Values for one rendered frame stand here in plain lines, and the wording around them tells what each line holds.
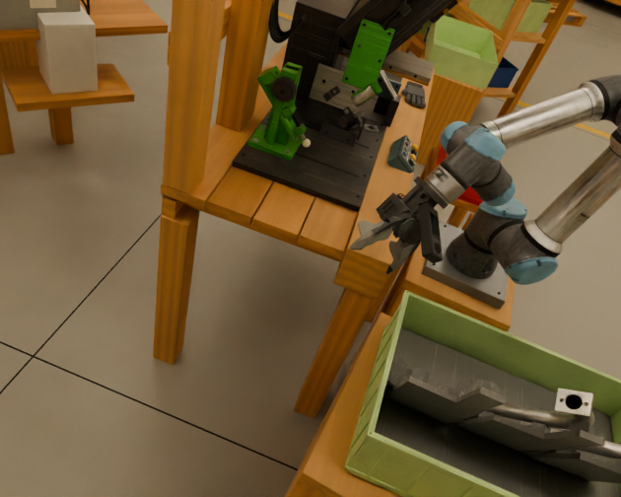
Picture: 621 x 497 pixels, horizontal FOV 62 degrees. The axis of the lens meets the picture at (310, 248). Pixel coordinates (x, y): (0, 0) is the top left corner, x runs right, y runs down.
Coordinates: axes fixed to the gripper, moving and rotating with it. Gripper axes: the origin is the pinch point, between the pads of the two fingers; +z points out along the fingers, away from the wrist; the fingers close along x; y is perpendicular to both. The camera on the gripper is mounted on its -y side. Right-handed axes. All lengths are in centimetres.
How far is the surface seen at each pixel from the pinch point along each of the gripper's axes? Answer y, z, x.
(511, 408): -32.2, -0.7, -25.1
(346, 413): -13.7, 29.0, -17.1
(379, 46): 81, -40, -23
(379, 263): 19.8, 4.3, -28.5
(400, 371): -15.2, 11.8, -15.3
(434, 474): -36.3, 17.1, -14.8
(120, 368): 66, 111, -27
